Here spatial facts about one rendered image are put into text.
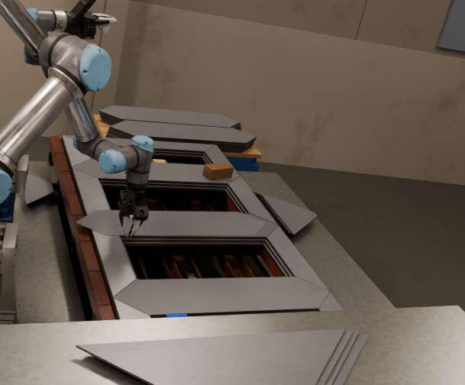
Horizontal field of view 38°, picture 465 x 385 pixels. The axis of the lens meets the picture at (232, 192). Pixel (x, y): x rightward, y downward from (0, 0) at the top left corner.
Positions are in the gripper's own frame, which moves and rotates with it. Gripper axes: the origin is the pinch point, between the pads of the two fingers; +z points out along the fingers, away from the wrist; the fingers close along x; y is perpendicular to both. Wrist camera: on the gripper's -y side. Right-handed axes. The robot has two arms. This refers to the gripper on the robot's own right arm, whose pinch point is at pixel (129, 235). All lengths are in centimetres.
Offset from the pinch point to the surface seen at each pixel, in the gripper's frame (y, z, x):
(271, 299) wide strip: -38, 1, -39
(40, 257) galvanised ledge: 14.0, 17.5, 26.5
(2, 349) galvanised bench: -79, -19, 46
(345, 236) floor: 145, 84, -194
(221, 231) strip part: 5.0, 0.5, -36.3
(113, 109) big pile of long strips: 125, 0, -18
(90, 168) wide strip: 54, 0, 5
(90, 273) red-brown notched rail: -18.7, 3.0, 15.8
